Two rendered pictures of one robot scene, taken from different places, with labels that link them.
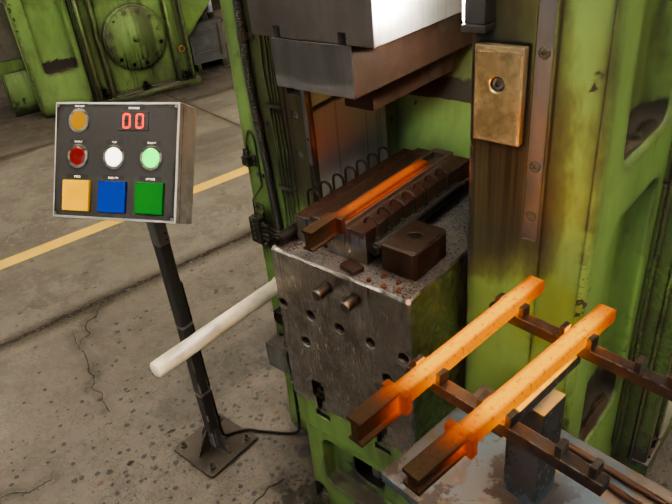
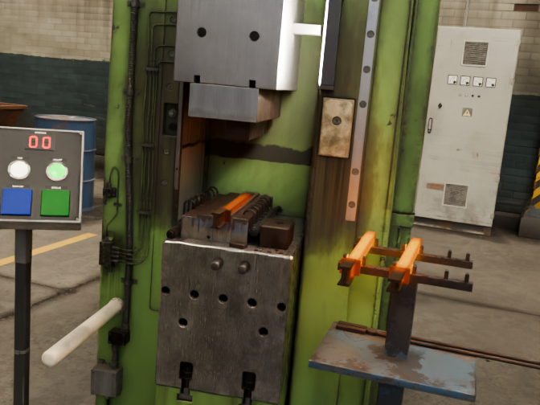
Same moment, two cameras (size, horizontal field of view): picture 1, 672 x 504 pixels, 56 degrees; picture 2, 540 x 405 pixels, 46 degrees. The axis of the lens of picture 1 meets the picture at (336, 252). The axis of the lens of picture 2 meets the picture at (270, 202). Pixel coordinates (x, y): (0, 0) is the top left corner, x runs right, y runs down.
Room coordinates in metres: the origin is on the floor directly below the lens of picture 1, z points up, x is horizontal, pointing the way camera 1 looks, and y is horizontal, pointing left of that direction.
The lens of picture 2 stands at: (-0.43, 0.91, 1.39)
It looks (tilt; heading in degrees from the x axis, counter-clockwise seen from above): 11 degrees down; 326
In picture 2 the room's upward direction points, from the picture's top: 5 degrees clockwise
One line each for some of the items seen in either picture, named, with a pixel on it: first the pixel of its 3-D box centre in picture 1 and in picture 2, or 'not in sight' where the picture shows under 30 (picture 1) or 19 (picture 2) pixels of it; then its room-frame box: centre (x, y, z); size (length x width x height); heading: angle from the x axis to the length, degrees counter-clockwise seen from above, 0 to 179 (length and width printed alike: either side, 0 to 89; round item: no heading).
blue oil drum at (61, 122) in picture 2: not in sight; (64, 162); (5.87, -0.91, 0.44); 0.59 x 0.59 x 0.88
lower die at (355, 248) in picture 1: (387, 196); (231, 214); (1.33, -0.13, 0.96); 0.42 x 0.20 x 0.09; 137
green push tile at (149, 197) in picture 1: (150, 198); (55, 203); (1.35, 0.42, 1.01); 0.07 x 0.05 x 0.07; 72
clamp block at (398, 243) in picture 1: (414, 249); (277, 233); (1.10, -0.16, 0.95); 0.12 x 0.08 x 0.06; 137
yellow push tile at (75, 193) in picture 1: (77, 195); not in sight; (1.41, 0.61, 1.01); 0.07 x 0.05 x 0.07; 72
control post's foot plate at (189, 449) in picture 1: (213, 435); not in sight; (1.50, 0.47, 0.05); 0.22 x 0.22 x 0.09; 47
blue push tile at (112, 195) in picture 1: (113, 197); (17, 202); (1.38, 0.51, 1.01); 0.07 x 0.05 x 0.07; 72
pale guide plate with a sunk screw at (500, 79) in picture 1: (499, 94); (336, 128); (1.05, -0.31, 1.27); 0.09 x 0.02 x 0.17; 47
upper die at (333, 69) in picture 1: (379, 39); (239, 101); (1.33, -0.13, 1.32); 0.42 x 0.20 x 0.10; 137
